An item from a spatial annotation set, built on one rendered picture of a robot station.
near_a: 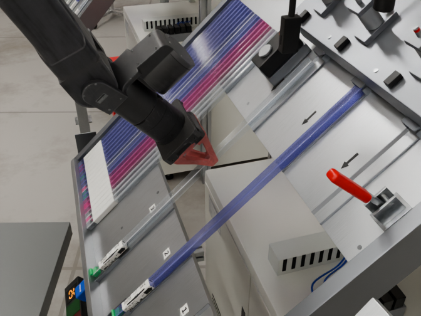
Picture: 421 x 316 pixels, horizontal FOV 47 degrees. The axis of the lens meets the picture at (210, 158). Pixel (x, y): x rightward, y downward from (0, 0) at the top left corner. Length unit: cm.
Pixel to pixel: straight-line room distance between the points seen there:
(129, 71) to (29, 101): 249
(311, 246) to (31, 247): 60
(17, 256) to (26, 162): 143
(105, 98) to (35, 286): 55
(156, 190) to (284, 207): 40
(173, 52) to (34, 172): 188
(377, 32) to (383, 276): 28
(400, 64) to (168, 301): 44
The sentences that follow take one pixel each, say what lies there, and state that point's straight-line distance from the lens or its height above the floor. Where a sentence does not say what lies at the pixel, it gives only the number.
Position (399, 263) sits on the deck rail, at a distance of 55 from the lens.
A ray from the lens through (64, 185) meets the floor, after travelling 231.
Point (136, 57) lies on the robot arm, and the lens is 63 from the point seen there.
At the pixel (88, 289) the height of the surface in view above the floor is 73.
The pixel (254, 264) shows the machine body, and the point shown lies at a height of 62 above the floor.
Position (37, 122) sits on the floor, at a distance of 285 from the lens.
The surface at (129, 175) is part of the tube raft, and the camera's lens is 92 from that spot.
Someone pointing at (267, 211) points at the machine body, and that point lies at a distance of 114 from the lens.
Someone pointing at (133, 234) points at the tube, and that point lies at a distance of 82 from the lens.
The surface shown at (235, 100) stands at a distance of 83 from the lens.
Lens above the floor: 136
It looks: 35 degrees down
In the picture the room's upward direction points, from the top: straight up
